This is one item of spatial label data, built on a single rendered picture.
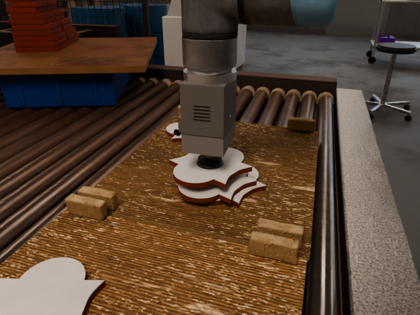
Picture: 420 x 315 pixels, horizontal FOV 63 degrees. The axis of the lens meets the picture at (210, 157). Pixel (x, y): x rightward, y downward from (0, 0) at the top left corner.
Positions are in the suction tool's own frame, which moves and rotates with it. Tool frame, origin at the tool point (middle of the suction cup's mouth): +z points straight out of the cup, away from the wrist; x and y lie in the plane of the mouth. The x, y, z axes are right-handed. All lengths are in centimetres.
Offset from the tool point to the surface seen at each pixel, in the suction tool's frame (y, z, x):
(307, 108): -48, 4, 15
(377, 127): -283, 97, 84
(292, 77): -69, 1, 9
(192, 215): 8.9, 2.8, -0.2
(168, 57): -343, 55, -148
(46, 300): 27.8, 1.8, -9.7
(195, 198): 7.2, 1.0, -0.1
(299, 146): -18.9, 2.8, 13.7
